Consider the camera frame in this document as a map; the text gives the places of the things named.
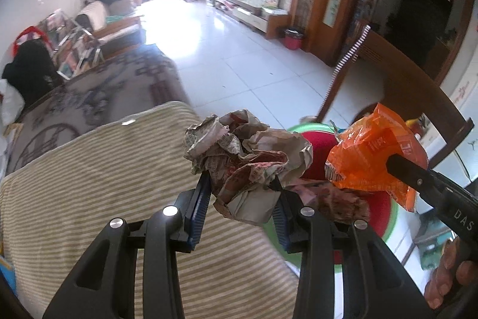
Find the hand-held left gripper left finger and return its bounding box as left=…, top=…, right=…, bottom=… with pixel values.
left=43, top=173, right=214, bottom=319

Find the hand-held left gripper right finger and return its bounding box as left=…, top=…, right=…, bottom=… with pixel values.
left=272, top=179, right=436, bottom=319

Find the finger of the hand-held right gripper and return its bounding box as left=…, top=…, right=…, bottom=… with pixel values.
left=386, top=154, right=452, bottom=198

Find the orange snack bag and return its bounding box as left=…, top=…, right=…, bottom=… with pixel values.
left=325, top=103, right=428, bottom=213

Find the red bin with green rim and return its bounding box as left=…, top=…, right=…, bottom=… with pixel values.
left=261, top=122, right=421, bottom=280

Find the tan paper wrapper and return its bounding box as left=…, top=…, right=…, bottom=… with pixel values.
left=183, top=110, right=314, bottom=226

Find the person's right hand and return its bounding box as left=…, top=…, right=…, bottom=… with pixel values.
left=424, top=239, right=475, bottom=310

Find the pink snack box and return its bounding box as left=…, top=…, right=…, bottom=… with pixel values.
left=295, top=181, right=371, bottom=226

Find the wooden chair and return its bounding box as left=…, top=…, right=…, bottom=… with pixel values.
left=315, top=25, right=475, bottom=170

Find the yellow striped cloth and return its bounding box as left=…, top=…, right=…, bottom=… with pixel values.
left=0, top=101, right=303, bottom=319

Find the grey floral table cover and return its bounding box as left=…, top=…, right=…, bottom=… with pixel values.
left=5, top=44, right=193, bottom=175

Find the small red waste bin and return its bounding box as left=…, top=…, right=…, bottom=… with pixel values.
left=284, top=28, right=304, bottom=50

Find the wooden sofa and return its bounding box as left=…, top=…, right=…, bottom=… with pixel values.
left=76, top=1, right=146, bottom=58

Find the metal book rack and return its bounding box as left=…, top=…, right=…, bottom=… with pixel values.
left=39, top=9, right=106, bottom=80

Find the low television cabinet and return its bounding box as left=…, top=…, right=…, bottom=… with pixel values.
left=209, top=0, right=292, bottom=39

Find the white plastic bag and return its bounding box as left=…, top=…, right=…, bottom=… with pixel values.
left=0, top=79, right=25, bottom=127

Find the black jacket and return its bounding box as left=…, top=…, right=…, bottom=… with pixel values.
left=2, top=40, right=62, bottom=112

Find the white cushion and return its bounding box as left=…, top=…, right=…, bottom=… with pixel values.
left=76, top=1, right=109, bottom=30

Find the red bag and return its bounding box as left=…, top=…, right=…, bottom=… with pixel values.
left=13, top=25, right=49, bottom=54

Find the green bamboo wall scroll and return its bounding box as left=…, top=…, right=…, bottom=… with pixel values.
left=323, top=0, right=343, bottom=29

